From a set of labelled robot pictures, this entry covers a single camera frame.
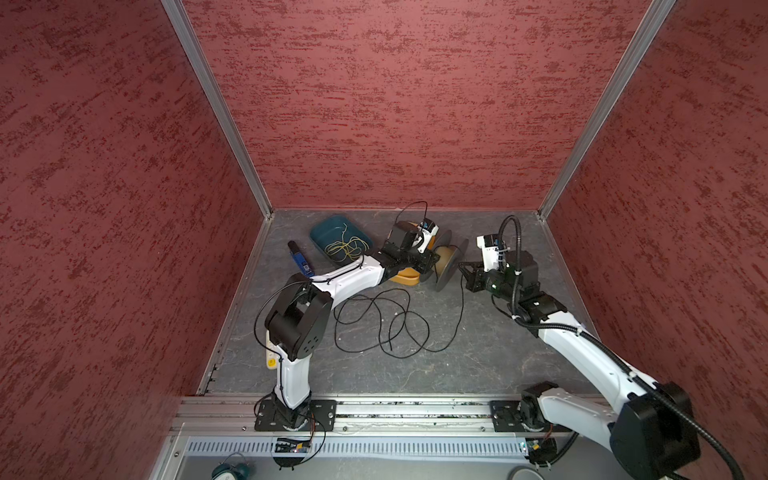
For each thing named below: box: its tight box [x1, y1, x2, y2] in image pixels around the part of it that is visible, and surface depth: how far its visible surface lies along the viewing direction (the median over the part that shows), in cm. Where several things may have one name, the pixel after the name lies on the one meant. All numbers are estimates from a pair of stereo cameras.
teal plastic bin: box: [310, 215, 373, 268], surface depth 112 cm
